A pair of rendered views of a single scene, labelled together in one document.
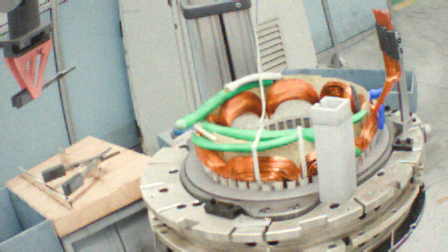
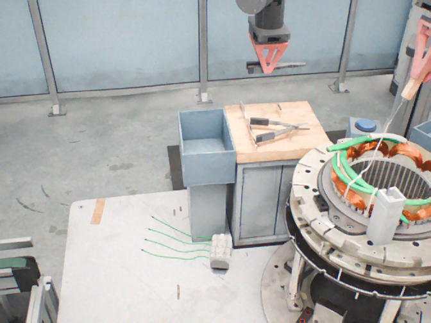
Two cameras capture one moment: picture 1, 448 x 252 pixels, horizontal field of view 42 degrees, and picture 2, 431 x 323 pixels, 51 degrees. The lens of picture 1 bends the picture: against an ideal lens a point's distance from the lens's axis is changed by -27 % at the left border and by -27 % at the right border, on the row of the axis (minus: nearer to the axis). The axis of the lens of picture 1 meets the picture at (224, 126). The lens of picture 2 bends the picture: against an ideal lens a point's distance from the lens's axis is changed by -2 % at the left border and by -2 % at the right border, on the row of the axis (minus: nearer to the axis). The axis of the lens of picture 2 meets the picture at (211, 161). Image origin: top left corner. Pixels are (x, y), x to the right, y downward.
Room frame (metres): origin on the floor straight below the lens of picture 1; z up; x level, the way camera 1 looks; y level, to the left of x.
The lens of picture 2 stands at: (0.04, -0.14, 1.61)
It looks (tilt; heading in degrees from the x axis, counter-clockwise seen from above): 38 degrees down; 33
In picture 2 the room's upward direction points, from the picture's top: straight up
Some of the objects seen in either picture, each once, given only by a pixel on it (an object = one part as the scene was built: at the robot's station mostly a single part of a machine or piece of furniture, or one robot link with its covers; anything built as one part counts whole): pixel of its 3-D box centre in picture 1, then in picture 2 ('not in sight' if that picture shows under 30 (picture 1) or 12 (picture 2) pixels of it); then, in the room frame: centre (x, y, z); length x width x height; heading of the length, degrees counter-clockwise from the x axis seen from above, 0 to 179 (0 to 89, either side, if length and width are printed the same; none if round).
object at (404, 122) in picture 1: (399, 80); not in sight; (0.69, -0.20, 1.15); 0.03 x 0.02 x 0.12; 126
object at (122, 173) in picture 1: (74, 183); (274, 129); (0.82, 0.20, 1.05); 0.20 x 0.19 x 0.02; 130
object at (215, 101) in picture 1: (222, 100); (362, 142); (0.73, 0.00, 1.15); 0.15 x 0.04 x 0.02; 134
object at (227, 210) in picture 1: (222, 207); (321, 202); (0.60, 0.01, 1.10); 0.03 x 0.01 x 0.01; 44
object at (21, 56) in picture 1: (28, 65); (267, 49); (0.83, 0.24, 1.23); 0.07 x 0.07 x 0.09; 40
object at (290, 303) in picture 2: not in sight; (293, 297); (0.62, 0.04, 0.81); 0.07 x 0.03 x 0.01; 36
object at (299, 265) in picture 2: not in sight; (299, 265); (0.62, 0.04, 0.91); 0.02 x 0.02 x 0.21
